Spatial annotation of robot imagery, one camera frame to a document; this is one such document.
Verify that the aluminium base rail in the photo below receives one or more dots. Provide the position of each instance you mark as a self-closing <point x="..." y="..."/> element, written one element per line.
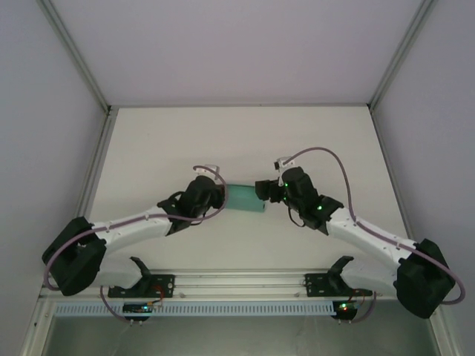
<point x="237" y="283"/>

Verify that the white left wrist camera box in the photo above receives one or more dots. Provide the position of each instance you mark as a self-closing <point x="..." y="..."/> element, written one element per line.
<point x="208" y="170"/>

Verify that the aluminium table side rail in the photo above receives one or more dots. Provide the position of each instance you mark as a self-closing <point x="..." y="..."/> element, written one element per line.
<point x="386" y="148"/>
<point x="102" y="148"/>

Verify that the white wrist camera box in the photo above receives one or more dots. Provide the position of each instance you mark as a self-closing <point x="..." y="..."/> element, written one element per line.
<point x="208" y="170"/>
<point x="285" y="161"/>

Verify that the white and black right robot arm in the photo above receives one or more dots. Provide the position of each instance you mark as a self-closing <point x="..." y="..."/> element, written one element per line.
<point x="371" y="244"/>

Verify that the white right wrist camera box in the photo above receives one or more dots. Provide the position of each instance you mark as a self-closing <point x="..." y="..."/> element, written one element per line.
<point x="285" y="161"/>

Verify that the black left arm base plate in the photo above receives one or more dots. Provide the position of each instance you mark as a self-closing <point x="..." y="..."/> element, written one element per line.
<point x="163" y="278"/>

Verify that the aluminium frame post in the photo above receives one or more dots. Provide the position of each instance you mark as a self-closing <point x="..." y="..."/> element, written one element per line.
<point x="75" y="52"/>
<point x="402" y="52"/>

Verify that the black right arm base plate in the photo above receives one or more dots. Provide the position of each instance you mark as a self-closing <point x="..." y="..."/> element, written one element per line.
<point x="315" y="285"/>

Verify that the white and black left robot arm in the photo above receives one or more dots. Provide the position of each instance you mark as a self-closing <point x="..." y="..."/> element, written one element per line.
<point x="130" y="231"/>

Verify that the aluminium lower frame leg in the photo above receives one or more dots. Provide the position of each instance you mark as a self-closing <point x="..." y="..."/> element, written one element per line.
<point x="443" y="333"/>
<point x="37" y="326"/>

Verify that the teal cardboard paper box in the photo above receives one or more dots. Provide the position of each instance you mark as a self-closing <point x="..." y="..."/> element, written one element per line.
<point x="243" y="198"/>

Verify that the grey metal lower panel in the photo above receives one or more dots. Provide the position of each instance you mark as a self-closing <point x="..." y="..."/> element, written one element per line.
<point x="237" y="337"/>

